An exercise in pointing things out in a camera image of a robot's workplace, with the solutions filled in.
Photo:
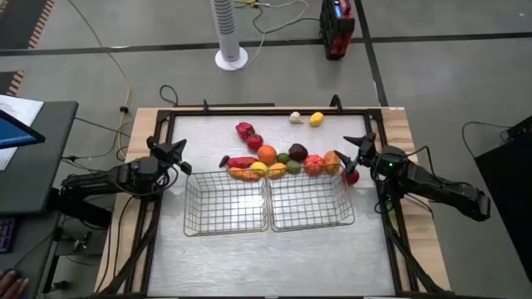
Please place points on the red tomato green stem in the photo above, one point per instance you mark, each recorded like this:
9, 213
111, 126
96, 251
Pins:
254, 142

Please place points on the small green lime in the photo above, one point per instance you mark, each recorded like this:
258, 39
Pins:
283, 158

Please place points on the black desk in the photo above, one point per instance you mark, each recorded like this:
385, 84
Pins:
37, 166

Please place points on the black table clamp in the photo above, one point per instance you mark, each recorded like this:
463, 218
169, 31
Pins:
336, 101
205, 105

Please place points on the purple-lit keyboard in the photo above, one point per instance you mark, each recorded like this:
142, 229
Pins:
6, 234

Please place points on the red black power station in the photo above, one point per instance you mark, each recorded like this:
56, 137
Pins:
337, 27

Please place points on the person's hand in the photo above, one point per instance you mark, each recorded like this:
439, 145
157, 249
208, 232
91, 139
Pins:
12, 285

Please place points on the white tower fan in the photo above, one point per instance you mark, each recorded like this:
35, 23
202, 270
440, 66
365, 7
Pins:
228, 29

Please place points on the round orange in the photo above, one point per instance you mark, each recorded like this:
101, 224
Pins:
267, 154

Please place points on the computer monitor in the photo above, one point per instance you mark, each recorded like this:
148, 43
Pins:
16, 130

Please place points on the orange carrot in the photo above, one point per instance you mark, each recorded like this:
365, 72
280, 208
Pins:
244, 174

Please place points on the white garlic bulb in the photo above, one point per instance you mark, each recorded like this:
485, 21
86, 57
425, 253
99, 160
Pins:
296, 118

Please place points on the yellow-orange mango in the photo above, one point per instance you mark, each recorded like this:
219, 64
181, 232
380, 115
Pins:
277, 170

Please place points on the long red chili pepper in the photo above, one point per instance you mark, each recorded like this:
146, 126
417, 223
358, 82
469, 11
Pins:
242, 162

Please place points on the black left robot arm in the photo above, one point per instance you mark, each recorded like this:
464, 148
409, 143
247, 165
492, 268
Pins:
95, 180

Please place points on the yellow power plug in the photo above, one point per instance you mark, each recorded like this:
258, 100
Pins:
245, 3

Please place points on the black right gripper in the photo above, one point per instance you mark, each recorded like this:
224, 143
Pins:
367, 150

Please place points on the dark purple plum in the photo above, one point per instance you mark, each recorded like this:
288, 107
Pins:
298, 152

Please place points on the small dark eggplant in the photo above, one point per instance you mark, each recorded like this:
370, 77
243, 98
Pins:
223, 161

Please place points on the black mat striped edge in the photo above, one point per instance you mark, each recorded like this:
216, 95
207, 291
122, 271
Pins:
8, 83
21, 21

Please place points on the black equipment box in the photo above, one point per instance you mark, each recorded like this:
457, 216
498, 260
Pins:
511, 187

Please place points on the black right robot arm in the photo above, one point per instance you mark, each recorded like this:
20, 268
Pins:
436, 187

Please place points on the yellow lemon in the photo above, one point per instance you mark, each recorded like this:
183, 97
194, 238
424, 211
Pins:
258, 168
316, 119

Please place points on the green avocado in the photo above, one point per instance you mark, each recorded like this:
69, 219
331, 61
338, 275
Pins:
293, 167

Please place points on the orange mango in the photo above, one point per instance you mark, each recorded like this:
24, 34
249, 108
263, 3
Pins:
331, 162

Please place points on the red bell pepper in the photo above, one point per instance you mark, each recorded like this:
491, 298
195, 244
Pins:
244, 130

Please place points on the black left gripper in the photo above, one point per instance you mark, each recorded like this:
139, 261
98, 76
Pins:
164, 151

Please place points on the black metal table frame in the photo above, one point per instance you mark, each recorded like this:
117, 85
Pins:
270, 111

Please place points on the ribbed red-orange tomato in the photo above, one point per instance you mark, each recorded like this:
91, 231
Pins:
314, 165

